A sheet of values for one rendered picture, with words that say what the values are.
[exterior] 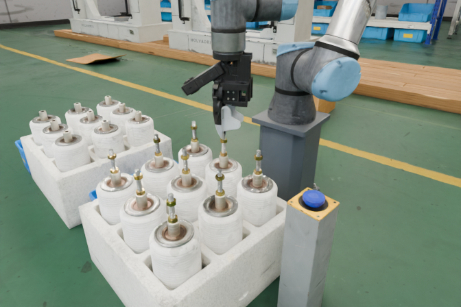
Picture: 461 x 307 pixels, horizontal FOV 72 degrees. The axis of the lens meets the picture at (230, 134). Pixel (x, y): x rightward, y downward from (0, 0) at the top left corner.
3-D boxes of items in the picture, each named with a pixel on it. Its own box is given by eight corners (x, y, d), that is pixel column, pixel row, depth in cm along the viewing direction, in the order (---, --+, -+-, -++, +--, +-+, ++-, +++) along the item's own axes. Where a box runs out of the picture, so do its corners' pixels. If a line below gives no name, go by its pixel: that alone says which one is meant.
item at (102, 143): (121, 166, 117) (113, 121, 109) (134, 176, 111) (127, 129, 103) (95, 176, 111) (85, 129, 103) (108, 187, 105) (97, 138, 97)
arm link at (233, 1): (257, -28, 61) (217, -28, 58) (256, 31, 66) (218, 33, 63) (240, -26, 68) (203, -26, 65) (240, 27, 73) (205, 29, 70)
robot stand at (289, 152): (276, 173, 126) (280, 102, 113) (320, 190, 115) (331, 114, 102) (248, 195, 112) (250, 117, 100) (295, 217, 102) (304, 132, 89)
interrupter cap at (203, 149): (199, 142, 95) (199, 140, 95) (213, 152, 90) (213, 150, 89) (176, 150, 91) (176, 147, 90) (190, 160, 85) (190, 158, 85)
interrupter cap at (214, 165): (216, 177, 78) (216, 174, 78) (204, 163, 84) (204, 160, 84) (243, 170, 81) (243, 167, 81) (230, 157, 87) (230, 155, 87)
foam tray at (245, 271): (202, 199, 110) (199, 153, 103) (294, 262, 85) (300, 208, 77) (90, 260, 86) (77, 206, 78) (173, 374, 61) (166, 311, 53)
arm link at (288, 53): (299, 79, 104) (302, 36, 98) (325, 90, 93) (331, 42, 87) (267, 83, 100) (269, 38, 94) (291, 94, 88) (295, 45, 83)
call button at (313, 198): (309, 194, 61) (311, 186, 60) (328, 204, 58) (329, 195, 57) (297, 204, 58) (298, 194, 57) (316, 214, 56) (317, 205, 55)
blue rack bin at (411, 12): (404, 18, 461) (407, 3, 452) (434, 20, 439) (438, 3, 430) (395, 20, 426) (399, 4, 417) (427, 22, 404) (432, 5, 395)
